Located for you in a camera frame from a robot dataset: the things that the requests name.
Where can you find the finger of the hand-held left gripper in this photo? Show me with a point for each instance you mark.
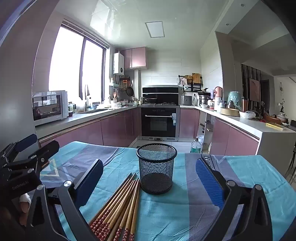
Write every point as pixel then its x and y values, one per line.
pixel 25 140
pixel 48 150

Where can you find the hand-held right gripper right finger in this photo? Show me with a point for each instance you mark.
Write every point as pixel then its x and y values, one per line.
pixel 209 183

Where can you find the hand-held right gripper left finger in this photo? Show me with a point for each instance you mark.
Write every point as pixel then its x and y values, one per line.
pixel 91 178

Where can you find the pile of wooden chopsticks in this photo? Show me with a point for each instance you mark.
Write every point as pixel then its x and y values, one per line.
pixel 120 204

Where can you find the black mesh utensil holder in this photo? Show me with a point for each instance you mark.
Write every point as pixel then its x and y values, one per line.
pixel 157 171

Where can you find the person's left hand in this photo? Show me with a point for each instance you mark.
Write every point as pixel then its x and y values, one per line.
pixel 23 206

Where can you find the blue grey printed tablecloth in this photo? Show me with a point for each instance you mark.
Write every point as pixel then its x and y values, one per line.
pixel 185 208

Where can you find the white microwave oven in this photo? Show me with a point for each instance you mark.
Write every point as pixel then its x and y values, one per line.
pixel 46 109

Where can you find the pink peninsula base cabinets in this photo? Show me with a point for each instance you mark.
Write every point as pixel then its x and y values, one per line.
pixel 235 141

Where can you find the long pink base cabinets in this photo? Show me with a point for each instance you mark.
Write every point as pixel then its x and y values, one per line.
pixel 111 127

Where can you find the narrow pink base cabinet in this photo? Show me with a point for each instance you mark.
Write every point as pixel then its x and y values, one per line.
pixel 188 122

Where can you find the round bamboo container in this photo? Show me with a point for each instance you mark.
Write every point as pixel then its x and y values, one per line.
pixel 229 112

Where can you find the white plastic bag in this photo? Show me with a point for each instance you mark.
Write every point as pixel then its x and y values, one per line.
pixel 247 115

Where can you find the black built-in oven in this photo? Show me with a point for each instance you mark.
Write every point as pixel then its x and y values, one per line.
pixel 158 122

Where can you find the stainless steel pot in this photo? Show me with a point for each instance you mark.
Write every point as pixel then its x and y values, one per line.
pixel 204 100

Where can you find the brown tumbler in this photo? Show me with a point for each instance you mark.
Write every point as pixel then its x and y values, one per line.
pixel 244 104

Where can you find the yellow flat box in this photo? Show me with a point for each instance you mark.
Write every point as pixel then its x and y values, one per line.
pixel 274 126

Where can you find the kitchen window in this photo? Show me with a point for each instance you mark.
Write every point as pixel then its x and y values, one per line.
pixel 69 64

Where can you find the green covered jar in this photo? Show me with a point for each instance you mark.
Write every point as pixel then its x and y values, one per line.
pixel 234 98

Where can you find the pink thermos jug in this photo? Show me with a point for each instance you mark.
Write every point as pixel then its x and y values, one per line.
pixel 218 93

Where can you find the hanging frying pan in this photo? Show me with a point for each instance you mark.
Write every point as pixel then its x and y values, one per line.
pixel 130 91

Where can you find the black range hood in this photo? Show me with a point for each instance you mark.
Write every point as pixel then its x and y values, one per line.
pixel 159 95

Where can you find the wooden cutting board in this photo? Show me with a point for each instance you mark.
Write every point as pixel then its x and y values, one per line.
pixel 196 78

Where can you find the white water heater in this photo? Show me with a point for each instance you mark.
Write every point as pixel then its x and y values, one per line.
pixel 118 63

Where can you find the ceiling light panel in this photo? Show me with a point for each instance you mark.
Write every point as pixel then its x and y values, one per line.
pixel 155 29

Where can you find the black wall rack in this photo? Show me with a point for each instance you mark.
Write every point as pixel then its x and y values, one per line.
pixel 192 87

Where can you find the framed wall picture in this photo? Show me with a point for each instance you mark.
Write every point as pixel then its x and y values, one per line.
pixel 254 90

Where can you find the pink wall cabinet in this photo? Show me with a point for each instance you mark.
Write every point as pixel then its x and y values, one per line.
pixel 136 58

